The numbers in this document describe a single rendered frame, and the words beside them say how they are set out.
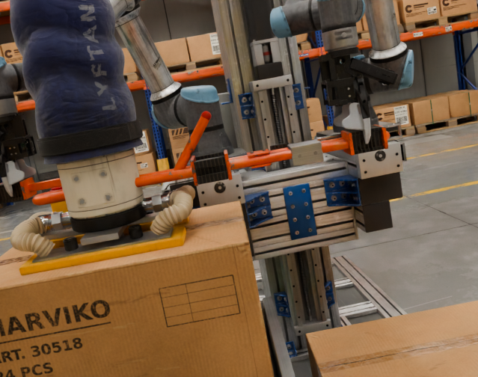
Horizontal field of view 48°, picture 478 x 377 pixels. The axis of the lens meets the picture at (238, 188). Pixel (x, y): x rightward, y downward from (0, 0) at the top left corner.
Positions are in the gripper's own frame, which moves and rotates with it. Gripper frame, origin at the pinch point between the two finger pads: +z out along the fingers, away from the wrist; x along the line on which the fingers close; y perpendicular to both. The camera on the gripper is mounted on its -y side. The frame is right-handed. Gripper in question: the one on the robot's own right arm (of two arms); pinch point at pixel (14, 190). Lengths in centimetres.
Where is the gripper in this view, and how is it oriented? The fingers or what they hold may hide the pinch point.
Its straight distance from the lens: 159.8
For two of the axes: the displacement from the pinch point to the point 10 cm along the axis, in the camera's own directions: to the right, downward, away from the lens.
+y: 9.8, -1.8, 0.1
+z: 1.7, 9.7, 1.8
